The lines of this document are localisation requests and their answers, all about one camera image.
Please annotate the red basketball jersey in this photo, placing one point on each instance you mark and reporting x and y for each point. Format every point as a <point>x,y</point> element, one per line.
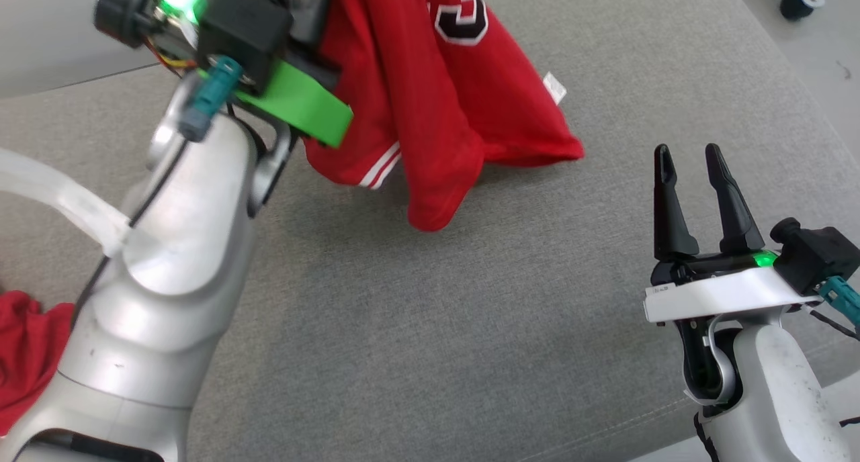
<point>416,113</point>

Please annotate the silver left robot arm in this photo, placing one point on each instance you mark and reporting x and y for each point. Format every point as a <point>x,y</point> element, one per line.
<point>168,247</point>

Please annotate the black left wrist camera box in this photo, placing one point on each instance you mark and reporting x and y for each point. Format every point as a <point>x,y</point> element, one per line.
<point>245,29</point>

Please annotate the black caster wheel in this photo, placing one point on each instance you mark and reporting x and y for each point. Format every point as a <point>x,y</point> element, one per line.
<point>796,5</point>

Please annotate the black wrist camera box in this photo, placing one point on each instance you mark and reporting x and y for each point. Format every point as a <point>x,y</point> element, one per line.
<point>245,29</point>
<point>820,254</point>

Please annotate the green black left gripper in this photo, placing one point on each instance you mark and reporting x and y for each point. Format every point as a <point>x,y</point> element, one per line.
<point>302,106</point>

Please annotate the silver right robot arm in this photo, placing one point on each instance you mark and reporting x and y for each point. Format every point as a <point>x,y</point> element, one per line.
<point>772,395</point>

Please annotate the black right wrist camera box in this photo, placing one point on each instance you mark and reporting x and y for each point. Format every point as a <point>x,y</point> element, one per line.
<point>820,254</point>

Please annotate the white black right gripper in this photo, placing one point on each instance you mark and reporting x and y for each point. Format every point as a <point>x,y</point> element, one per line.
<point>712,294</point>

